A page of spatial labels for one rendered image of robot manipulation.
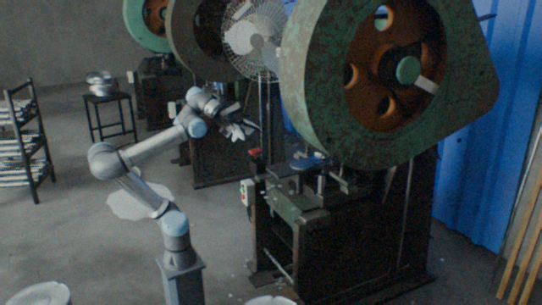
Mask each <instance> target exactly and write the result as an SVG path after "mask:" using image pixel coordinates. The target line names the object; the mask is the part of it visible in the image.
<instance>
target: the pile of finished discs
mask: <svg viewBox="0 0 542 305"><path fill-rule="evenodd" d="M272 298H273V297H271V296H265V297H256V298H253V299H252V300H250V301H248V302H246V303H244V304H242V305H297V304H296V303H294V302H292V301H290V300H288V299H286V298H283V297H275V298H274V299H272Z"/></svg>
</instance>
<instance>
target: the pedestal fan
mask: <svg viewBox="0 0 542 305"><path fill-rule="evenodd" d="M248 1H250V4H249V3H248ZM248 1H245V2H243V1H242V2H243V3H242V4H244V3H248V4H249V5H251V0H248ZM265 1H268V0H265ZM286 1H287V0H286ZM236 2H237V1H236ZM254 2H255V1H254V0H253V10H252V11H253V15H249V16H247V15H246V16H247V17H245V19H246V18H247V20H248V18H249V17H250V16H251V17H252V16H253V21H252V22H249V20H248V21H247V20H244V19H242V20H241V21H240V20H239V21H238V22H237V23H235V24H234V23H233V21H232V20H230V19H229V18H228V17H226V16H225V17H226V18H228V20H230V21H231V23H233V24H234V25H233V26H232V24H226V27H228V25H230V32H228V31H227V32H226V29H225V32H222V28H225V27H222V26H221V37H222V33H223V34H224V36H223V38H224V42H226V43H227V42H228V43H229V44H227V46H228V45H231V50H233V51H234V52H233V53H235V55H236V56H237V54H239V55H240V56H242V55H243V56H244V55H246V54H247V55H248V54H249V53H250V54H252V56H254V55H253V53H254V52H253V53H252V52H251V51H252V49H253V50H255V49H257V50H258V51H259V49H261V52H262V54H261V56H262V59H261V61H263V62H264V63H265V64H257V65H259V66H261V65H263V68H264V65H266V66H265V68H266V72H268V73H267V74H264V73H263V72H262V73H259V72H258V73H259V74H263V75H268V76H261V77H262V78H263V77H268V78H267V79H268V102H267V110H268V166H270V165H274V111H273V109H274V103H273V93H272V82H276V81H274V79H273V80H272V76H273V74H272V72H274V73H275V74H276V75H278V74H279V57H277V47H279V46H278V45H277V44H279V43H277V42H278V41H279V39H280V37H281V35H282V32H283V25H284V24H285V23H286V21H287V20H288V18H289V16H288V15H287V13H286V11H285V8H284V7H285V6H284V5H285V0H284V1H282V0H273V1H272V2H270V1H268V3H266V2H264V4H262V5H260V6H258V7H257V8H256V9H255V13H254ZM287 2H288V1H287ZM242 4H240V3H239V5H240V6H241V5H242ZM239 5H238V6H239ZM287 5H289V2H288V4H287ZM287 5H286V6H287ZM290 5H291V4H290ZM238 6H236V8H237V9H238ZM240 6H239V7H240ZM291 6H293V5H291ZM293 7H294V6H293ZM293 7H291V8H293ZM291 8H290V9H289V10H288V9H287V7H286V9H287V10H288V13H289V14H290V10H291ZM234 10H235V9H234ZM238 10H239V9H238ZM233 13H234V11H233ZM233 13H231V15H232V14H233ZM235 13H236V10H235ZM246 13H247V12H246ZM248 14H249V12H248ZM234 16H236V15H235V14H234ZM234 16H233V18H234ZM230 17H231V16H230ZM251 17H250V18H251ZM231 18H232V17H231ZM233 18H232V19H233ZM250 18H249V19H250ZM250 20H251V19H250ZM253 23H254V24H253ZM231 26H232V27H231ZM223 38H222V42H223ZM275 42H276V43H275ZM274 44H276V45H274ZM261 52H257V55H259V53H261ZM230 54H231V53H230ZM250 54H249V55H250ZM254 54H255V53H254ZM226 55H227V57H228V54H226ZM231 55H232V54H231ZM247 55H246V56H247ZM257 55H255V56H254V57H255V58H254V57H253V59H255V64H256V58H257V59H258V62H259V59H260V58H261V56H259V58H258V57H256V56H257ZM243 56H242V57H243ZM246 56H245V57H243V58H246ZM228 58H230V57H228ZM232 58H234V57H233V56H232ZM237 58H238V56H237ZM247 59H249V58H247ZM247 59H246V60H247ZM249 60H250V59H249ZM249 60H247V61H249ZM230 61H231V60H230ZM234 61H236V59H235V60H234ZM234 61H233V62H234ZM239 61H241V60H239ZM239 61H238V62H239ZM242 61H243V60H242ZM250 61H251V60H250ZM250 61H249V62H250ZM233 62H232V61H231V63H232V64H233ZM238 62H236V63H238ZM249 62H248V64H249ZM250 63H252V61H251V62H250ZM242 64H243V63H242ZM248 64H247V65H248ZM255 64H254V65H255ZM239 65H240V64H239ZM244 65H245V64H244ZM244 65H243V66H244ZM247 65H246V66H247ZM240 67H241V65H240V66H239V68H240ZM252 67H253V68H254V66H253V63H252ZM247 68H248V66H247ZM267 68H268V71H267ZM242 69H243V68H242ZM248 69H249V68H248ZM237 70H238V69H237ZM243 70H245V69H243ZM243 70H242V71H243ZM251 70H252V69H251ZM238 71H239V70H238ZM252 71H253V70H252ZM239 72H240V71H239ZM246 72H248V71H246ZM249 72H250V69H249ZM249 72H248V73H249Z"/></svg>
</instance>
